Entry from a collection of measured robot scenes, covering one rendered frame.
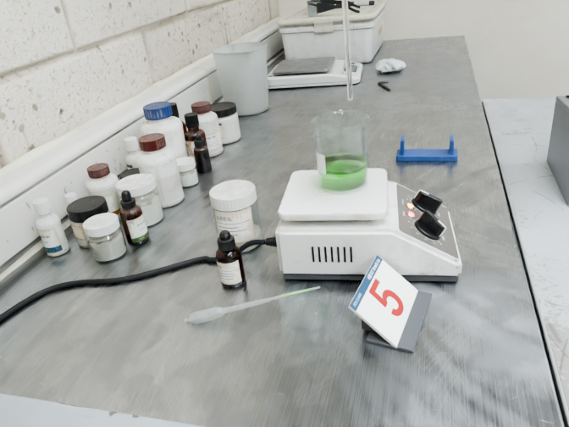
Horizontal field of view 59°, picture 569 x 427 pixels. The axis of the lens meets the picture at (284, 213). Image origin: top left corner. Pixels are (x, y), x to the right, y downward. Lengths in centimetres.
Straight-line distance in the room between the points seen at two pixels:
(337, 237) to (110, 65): 62
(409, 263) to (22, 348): 42
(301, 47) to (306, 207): 115
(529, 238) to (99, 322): 51
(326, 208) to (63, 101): 52
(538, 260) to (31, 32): 76
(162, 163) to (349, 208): 34
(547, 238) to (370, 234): 24
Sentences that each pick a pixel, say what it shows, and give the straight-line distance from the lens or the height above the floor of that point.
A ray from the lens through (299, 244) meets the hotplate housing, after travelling 55.
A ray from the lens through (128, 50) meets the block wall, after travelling 107.
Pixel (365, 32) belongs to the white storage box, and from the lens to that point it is 161.
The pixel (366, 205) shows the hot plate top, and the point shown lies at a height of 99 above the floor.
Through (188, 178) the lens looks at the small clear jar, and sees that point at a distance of 86.
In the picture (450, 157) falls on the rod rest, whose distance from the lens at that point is 88.
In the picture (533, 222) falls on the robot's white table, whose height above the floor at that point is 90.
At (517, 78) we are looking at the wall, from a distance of 206.
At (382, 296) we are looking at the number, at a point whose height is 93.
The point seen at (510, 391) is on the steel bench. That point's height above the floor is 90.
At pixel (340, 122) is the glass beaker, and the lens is 60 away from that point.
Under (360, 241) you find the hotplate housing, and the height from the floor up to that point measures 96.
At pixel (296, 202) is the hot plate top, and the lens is 56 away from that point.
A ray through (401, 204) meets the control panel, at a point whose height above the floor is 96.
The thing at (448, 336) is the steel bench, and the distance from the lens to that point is 51.
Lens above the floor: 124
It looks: 28 degrees down
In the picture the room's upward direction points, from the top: 7 degrees counter-clockwise
